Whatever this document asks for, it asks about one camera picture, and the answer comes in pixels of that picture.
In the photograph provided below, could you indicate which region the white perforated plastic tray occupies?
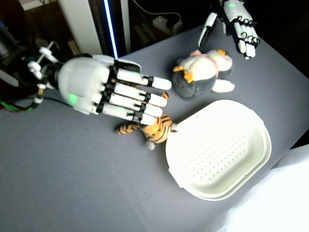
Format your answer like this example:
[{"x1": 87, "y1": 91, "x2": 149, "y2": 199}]
[{"x1": 165, "y1": 99, "x2": 272, "y2": 202}]

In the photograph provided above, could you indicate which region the white robot body cover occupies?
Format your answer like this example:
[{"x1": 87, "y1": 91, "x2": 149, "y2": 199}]
[{"x1": 212, "y1": 144, "x2": 309, "y2": 232}]

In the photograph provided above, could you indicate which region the green cable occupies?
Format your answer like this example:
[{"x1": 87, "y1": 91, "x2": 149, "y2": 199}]
[{"x1": 0, "y1": 101, "x2": 35, "y2": 113}]

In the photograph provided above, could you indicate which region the white column with blue light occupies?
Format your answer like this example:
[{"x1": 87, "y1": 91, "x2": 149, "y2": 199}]
[{"x1": 57, "y1": 0, "x2": 132, "y2": 59}]

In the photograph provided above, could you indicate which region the orange striped tiger toy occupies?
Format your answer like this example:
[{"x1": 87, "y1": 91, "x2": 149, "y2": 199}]
[{"x1": 115, "y1": 91, "x2": 180, "y2": 151}]

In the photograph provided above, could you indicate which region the grey table cloth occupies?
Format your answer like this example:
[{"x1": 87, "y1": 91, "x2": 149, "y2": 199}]
[{"x1": 0, "y1": 23, "x2": 309, "y2": 232}]

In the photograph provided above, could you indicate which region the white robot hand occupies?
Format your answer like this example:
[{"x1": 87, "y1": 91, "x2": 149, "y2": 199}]
[
  {"x1": 56, "y1": 54, "x2": 172, "y2": 126},
  {"x1": 197, "y1": 0, "x2": 261, "y2": 60}
]

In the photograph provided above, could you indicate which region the grey and white penguin toy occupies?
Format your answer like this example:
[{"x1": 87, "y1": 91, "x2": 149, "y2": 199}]
[{"x1": 171, "y1": 49, "x2": 236, "y2": 101}]

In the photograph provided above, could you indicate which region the white power adapter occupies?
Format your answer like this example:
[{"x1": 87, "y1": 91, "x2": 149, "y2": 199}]
[{"x1": 152, "y1": 15, "x2": 184, "y2": 37}]

